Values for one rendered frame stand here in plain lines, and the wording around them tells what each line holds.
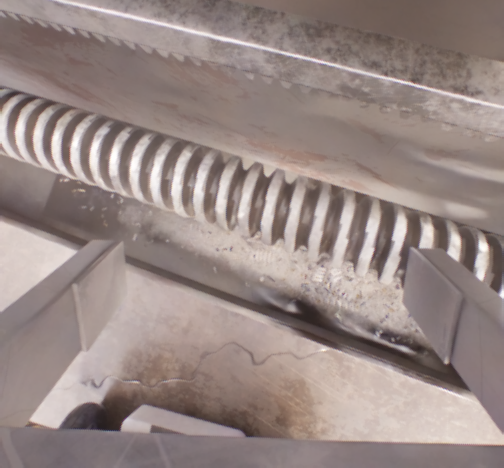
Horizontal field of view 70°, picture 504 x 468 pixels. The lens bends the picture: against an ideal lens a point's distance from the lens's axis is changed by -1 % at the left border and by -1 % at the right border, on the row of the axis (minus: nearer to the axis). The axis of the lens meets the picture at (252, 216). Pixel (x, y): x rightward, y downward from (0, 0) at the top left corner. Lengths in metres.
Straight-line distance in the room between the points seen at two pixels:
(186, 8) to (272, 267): 0.38
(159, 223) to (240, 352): 0.49
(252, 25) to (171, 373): 0.91
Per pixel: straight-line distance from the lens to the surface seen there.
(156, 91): 0.34
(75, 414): 0.98
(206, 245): 0.52
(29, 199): 0.66
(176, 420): 0.93
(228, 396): 0.98
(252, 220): 0.18
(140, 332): 1.01
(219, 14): 0.18
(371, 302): 0.51
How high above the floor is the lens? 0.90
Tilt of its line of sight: 79 degrees down
